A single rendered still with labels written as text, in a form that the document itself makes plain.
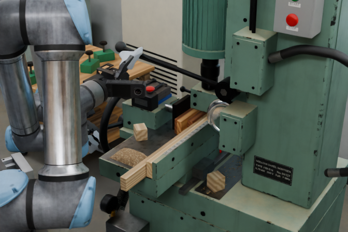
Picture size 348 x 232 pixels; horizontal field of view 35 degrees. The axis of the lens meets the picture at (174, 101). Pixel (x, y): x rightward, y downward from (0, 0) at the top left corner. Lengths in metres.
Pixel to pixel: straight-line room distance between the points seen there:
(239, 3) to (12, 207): 0.78
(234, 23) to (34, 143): 0.63
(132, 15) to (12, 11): 2.22
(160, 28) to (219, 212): 1.84
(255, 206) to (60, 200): 0.60
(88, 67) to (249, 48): 1.86
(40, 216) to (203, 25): 0.69
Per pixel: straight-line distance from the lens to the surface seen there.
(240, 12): 1.53
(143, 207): 1.83
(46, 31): 1.26
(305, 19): 1.34
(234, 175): 1.74
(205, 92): 1.72
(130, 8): 3.46
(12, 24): 1.27
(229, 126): 1.50
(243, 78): 1.44
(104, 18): 4.16
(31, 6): 1.27
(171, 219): 1.78
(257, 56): 1.40
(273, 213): 1.61
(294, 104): 1.50
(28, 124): 1.50
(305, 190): 1.61
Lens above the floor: 1.76
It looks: 26 degrees down
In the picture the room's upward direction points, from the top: straight up
